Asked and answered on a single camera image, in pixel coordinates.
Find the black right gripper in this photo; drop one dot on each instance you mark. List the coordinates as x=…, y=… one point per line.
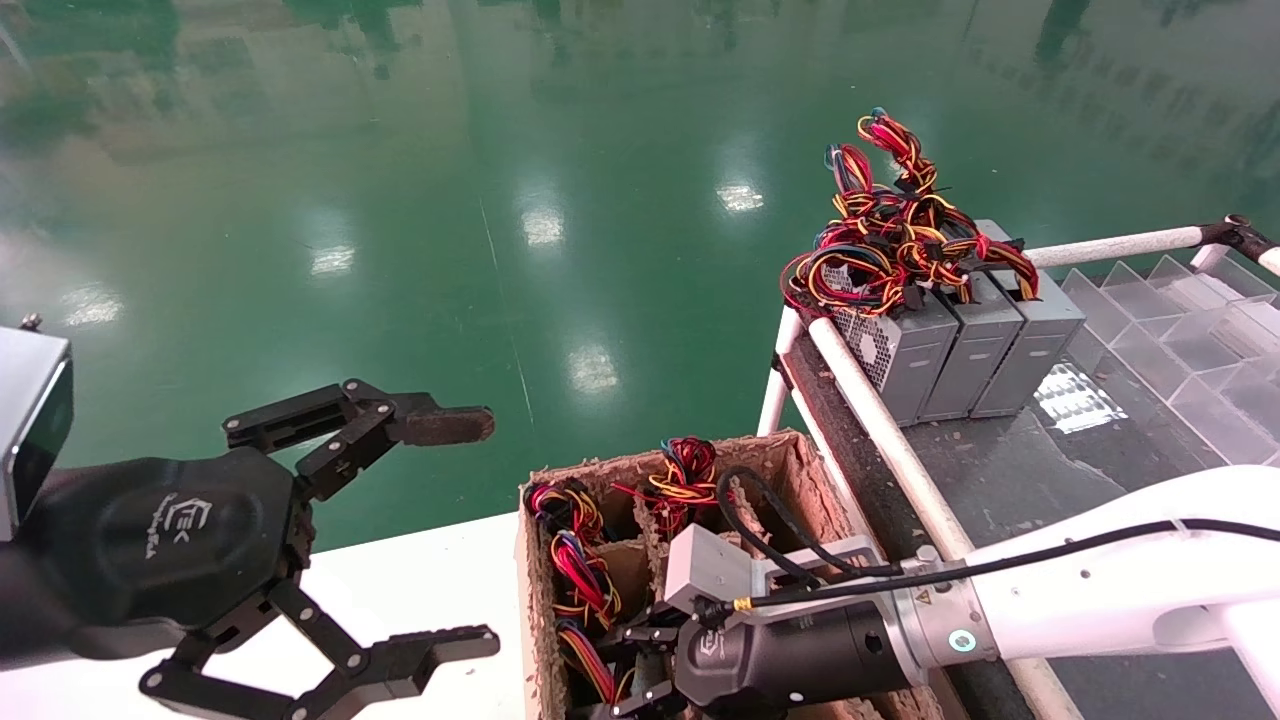
x=800, y=655

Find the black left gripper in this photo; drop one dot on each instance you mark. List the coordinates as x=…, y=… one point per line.
x=180, y=540

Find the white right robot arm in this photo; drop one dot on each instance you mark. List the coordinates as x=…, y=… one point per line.
x=1100, y=590

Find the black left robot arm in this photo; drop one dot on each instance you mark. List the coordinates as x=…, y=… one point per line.
x=15, y=610

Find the brown cardboard divider box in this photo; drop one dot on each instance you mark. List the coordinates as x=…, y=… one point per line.
x=800, y=480

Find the short white pipe leg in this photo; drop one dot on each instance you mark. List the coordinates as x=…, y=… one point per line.
x=775, y=400

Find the clear acrylic divider tray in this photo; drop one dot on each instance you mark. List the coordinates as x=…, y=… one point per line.
x=1180, y=340

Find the black pipe connector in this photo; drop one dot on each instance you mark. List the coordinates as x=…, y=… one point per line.
x=1240, y=235

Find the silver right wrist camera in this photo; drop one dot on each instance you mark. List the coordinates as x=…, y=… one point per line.
x=705, y=565

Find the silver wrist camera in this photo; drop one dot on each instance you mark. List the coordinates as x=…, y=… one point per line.
x=705, y=565
x=25, y=420

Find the long white pipe rail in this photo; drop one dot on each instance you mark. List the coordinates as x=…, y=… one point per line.
x=870, y=400

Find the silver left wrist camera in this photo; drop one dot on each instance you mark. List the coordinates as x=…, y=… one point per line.
x=25, y=420

